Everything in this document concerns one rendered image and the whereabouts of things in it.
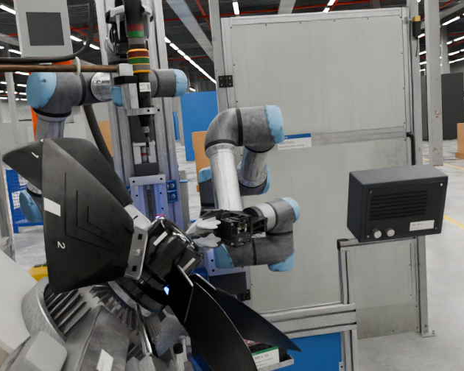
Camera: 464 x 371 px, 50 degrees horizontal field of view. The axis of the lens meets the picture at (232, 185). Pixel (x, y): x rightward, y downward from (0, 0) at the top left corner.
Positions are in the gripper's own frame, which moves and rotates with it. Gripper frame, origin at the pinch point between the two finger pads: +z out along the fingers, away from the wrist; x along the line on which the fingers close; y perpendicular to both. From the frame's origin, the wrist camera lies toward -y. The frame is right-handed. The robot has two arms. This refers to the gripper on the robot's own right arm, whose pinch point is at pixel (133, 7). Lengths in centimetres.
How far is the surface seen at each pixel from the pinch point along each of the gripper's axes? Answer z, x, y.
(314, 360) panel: -29, -47, 98
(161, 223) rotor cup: 11.0, 0.5, 41.0
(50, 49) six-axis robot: -401, 25, -53
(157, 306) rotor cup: 13, 3, 56
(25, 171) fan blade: -0.2, 23.5, 29.6
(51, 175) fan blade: 29.5, 17.4, 28.6
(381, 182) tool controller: -19, -67, 44
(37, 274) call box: -38, 28, 60
